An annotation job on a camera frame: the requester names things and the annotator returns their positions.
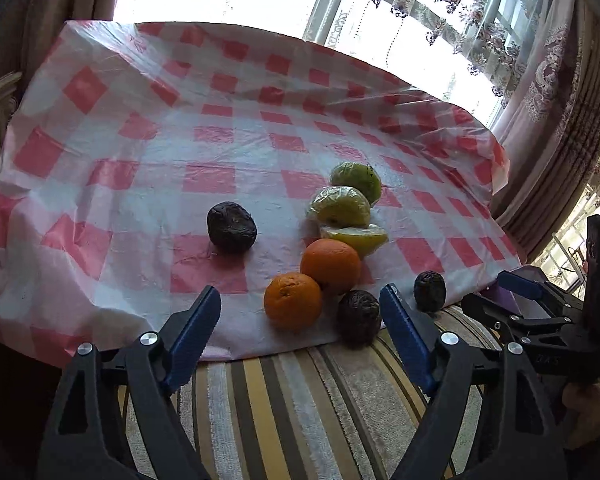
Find red white checkered tablecloth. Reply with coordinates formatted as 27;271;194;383
0;21;519;366

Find yellow fruit slice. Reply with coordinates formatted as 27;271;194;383
320;224;389;259

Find person's right hand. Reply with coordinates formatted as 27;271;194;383
562;380;600;450

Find small dark passion fruit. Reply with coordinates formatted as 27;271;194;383
414;271;446;314

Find brown pink curtain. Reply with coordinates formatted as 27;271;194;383
491;0;600;262

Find large orange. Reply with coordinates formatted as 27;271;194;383
300;238;362;296

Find striped sofa cushion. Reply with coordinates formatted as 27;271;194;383
116;303;504;480

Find floral lace sheer curtain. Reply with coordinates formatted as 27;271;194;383
303;0;552;127

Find yellow-green fruit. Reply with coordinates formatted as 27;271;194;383
306;185;370;228

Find green melon half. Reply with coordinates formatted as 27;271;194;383
329;162;382;206

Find purple cardboard box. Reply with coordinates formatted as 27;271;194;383
479;266;550;318

